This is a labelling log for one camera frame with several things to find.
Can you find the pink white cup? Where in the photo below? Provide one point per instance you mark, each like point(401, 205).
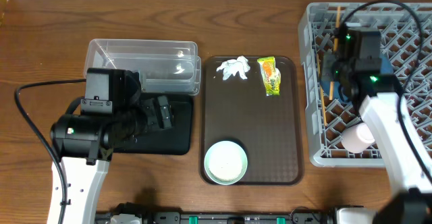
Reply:
point(357, 138)

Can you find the black tray bin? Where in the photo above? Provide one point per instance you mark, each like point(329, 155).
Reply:
point(173, 141)

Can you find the mint green bowl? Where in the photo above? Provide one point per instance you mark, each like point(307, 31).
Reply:
point(225, 162)

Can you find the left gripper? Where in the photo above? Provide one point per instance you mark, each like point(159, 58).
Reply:
point(154, 122)

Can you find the clear plastic bin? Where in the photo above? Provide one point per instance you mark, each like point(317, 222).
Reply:
point(165, 66)

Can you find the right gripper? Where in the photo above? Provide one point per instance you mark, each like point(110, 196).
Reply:
point(328, 61)

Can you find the yellow snack wrapper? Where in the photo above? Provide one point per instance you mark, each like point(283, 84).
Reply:
point(270, 74)

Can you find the dark blue plate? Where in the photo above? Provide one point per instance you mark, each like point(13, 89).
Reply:
point(338, 92)

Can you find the wooden chopstick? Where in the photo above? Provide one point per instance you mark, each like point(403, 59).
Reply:
point(321, 92)
point(335, 47)

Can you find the brown serving tray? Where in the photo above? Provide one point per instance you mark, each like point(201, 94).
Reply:
point(266, 127)

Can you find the grey dishwasher rack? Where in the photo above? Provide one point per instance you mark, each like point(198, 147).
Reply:
point(401, 44)

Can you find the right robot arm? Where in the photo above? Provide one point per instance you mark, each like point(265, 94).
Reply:
point(378, 100)

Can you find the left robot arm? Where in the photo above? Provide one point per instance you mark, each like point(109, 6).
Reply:
point(111, 114)

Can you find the white tissue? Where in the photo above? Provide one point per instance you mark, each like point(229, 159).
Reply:
point(233, 67)

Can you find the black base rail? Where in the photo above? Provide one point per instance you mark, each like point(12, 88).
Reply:
point(134, 213)

